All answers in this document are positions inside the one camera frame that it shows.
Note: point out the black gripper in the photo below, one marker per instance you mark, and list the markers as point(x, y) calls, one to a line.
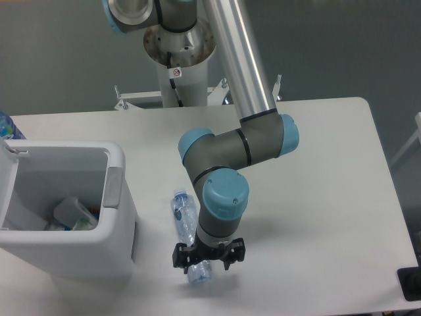
point(185, 256)

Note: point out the crushed clear plastic bottle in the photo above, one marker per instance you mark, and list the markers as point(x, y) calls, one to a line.
point(186, 219)

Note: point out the clear plastic cup with label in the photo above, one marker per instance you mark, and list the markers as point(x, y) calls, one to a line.
point(71, 213)

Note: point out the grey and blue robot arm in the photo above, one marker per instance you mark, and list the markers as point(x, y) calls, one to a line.
point(213, 161)

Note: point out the white trash can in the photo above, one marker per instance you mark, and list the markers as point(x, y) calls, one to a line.
point(36, 176)

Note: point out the black device at table edge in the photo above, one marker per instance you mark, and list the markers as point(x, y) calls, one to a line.
point(409, 279)

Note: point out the blue labelled water bottle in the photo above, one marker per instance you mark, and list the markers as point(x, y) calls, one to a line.
point(9, 131)

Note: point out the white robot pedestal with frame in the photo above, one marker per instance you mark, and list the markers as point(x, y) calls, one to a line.
point(184, 82)

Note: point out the white frame at right edge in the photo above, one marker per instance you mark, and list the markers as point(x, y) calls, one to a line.
point(408, 149)

